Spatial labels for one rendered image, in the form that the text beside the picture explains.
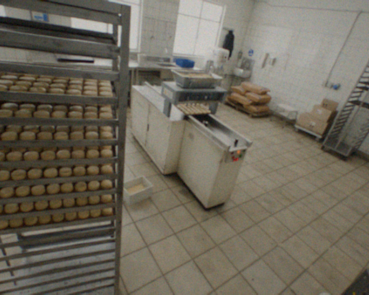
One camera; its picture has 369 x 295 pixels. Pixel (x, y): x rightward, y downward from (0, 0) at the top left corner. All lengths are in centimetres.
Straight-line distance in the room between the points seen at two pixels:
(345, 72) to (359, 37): 67
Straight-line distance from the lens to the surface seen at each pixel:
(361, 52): 592
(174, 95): 238
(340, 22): 618
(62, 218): 130
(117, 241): 135
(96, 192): 112
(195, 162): 249
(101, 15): 84
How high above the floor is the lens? 180
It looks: 29 degrees down
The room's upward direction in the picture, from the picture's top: 11 degrees clockwise
